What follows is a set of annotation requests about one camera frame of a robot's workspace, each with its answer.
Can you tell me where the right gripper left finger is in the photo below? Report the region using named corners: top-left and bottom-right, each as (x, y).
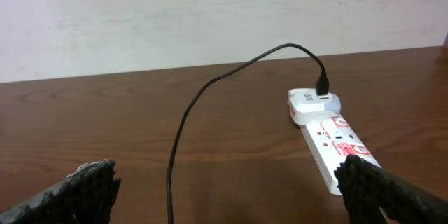
top-left (1, 159), bottom-right (121, 224)

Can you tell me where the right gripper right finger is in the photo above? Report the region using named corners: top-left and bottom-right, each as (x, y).
top-left (334, 155), bottom-right (447, 224)

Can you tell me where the black charging cable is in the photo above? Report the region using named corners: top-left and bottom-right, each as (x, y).
top-left (165, 43), bottom-right (330, 224)

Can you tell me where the white USB charger adapter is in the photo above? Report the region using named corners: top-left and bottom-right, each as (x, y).
top-left (287, 88), bottom-right (342, 125)

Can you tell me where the white power strip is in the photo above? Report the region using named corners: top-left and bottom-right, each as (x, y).
top-left (300, 115), bottom-right (379, 195)

